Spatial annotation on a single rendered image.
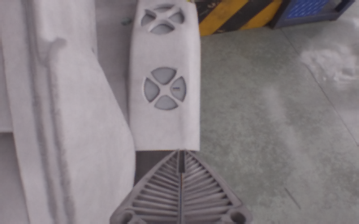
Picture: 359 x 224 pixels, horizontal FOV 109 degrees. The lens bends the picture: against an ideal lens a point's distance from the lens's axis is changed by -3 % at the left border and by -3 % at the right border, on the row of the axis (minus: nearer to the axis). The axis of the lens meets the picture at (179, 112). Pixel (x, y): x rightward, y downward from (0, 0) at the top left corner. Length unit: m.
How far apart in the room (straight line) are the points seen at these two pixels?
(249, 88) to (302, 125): 0.26
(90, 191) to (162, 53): 0.24
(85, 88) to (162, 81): 0.16
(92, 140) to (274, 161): 0.60
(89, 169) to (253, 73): 0.72
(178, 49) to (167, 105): 0.12
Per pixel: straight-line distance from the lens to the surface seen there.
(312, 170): 0.72
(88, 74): 0.19
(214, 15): 0.82
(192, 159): 0.17
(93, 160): 0.20
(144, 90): 0.31
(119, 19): 0.49
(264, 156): 0.63
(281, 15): 0.99
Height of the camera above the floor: 0.55
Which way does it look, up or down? 69 degrees down
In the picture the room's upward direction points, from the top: 6 degrees counter-clockwise
